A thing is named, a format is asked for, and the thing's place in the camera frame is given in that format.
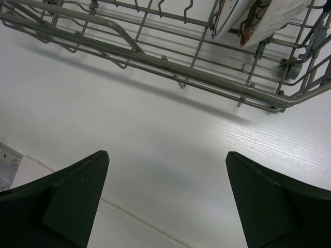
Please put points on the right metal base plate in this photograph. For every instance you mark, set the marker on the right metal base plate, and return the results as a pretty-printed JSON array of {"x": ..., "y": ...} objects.
[{"x": 9, "y": 163}]

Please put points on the orange sunburst plate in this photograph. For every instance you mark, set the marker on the orange sunburst plate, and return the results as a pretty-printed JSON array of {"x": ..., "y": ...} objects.
[{"x": 229, "y": 13}]

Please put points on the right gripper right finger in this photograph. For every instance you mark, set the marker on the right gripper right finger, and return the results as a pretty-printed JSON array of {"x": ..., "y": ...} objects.
[{"x": 276, "y": 210}]

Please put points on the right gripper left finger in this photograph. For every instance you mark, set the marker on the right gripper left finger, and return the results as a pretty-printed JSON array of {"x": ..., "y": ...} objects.
[{"x": 57, "y": 210}]

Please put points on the flower pattern plate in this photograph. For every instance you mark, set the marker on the flower pattern plate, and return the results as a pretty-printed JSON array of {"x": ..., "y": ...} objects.
[{"x": 267, "y": 17}]

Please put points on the grey wire dish rack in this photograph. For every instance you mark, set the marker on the grey wire dish rack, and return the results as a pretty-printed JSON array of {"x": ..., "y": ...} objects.
[{"x": 180, "y": 41}]

